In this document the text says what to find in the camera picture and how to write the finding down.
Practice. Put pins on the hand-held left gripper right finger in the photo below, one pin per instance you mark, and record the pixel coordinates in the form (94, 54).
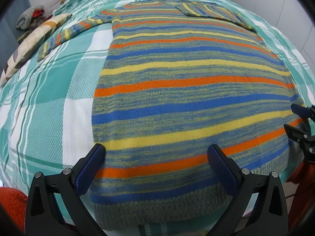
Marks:
(222, 174)

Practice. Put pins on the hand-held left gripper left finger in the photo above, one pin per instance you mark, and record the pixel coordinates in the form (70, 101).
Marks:
(89, 169)

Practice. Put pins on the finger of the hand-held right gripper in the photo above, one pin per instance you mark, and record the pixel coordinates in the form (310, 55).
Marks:
(301, 139)
(302, 110)

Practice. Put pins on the striped knitted sweater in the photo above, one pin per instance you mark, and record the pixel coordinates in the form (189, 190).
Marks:
(184, 91)

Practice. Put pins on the pile of dark clothes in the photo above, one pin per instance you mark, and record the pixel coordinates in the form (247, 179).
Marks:
(27, 33)

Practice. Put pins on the green white plaid blanket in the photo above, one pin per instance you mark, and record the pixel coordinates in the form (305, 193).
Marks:
(49, 103)

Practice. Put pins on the orange fleece clothing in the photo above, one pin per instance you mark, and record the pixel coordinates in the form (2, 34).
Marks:
(12, 206)

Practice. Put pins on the white wardrobe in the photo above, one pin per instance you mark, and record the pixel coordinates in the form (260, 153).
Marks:
(283, 9)

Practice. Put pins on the striped beige pillow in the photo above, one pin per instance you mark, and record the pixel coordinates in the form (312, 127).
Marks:
(37, 36)

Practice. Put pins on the red garment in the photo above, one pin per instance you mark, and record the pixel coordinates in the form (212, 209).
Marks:
(38, 14)

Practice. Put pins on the grey knitted garment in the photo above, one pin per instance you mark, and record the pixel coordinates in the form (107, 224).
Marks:
(25, 18)

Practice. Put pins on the grey blue curtain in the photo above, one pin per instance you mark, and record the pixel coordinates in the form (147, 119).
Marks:
(17, 5)

